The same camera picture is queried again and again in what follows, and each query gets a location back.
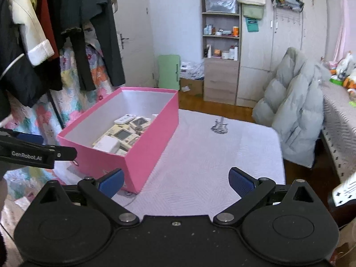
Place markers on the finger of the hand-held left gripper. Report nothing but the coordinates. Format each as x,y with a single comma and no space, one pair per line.
29,139
65,153

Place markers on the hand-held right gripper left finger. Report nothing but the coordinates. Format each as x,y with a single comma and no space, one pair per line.
112,183

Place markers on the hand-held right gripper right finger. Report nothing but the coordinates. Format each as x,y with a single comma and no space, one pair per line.
240,182

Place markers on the white charger plug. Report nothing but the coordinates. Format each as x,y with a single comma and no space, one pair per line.
107,144

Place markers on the pink cardboard box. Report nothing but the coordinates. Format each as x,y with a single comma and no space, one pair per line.
150,155

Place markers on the cream remote control with screen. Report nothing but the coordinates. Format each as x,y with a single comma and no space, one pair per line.
123,136

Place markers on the yellowed remote control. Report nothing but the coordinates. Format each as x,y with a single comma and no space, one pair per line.
110,131

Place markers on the white remote control with screen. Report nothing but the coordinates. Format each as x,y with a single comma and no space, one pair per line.
140,122

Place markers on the white quilted cloth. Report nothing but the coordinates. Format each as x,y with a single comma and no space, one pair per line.
208,158

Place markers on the black jacket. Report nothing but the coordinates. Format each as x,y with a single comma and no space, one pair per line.
16,75

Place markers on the floral quilt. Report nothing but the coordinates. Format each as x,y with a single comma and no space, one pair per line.
94,75

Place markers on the grey puffer jacket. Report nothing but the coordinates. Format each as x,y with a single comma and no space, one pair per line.
294,103

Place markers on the brown cardboard box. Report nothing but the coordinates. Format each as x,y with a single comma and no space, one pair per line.
192,86

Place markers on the wooden shelf unit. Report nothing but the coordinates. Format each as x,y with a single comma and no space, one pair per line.
221,75

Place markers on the red garment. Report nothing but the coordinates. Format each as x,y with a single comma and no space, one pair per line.
47,27

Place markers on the cream coat with white cuff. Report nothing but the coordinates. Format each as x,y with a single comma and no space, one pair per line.
25,19

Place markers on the patterned tablecloth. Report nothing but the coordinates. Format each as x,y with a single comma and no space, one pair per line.
342,116

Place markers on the brown paper bag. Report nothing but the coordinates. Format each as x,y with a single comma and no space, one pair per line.
347,242

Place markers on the green folding table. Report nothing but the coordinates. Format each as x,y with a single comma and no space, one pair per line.
169,72

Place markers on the dark grey shirt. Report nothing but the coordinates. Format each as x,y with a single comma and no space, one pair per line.
105,33

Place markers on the light wooden wardrobe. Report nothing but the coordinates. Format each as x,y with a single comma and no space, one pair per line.
258,55

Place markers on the white jar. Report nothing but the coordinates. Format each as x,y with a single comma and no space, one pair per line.
225,55

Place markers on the white bottle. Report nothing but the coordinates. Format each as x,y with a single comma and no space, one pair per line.
235,52

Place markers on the orange bottle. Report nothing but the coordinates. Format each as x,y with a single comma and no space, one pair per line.
235,31

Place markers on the white door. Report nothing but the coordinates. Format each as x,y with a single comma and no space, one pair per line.
136,14

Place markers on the teal card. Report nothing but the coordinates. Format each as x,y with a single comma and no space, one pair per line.
252,24

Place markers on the green pouch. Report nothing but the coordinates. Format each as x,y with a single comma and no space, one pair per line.
253,11

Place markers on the clear plastic bag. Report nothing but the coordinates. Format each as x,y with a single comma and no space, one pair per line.
221,5

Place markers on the pink hanging cloth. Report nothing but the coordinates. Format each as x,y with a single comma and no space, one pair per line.
343,19

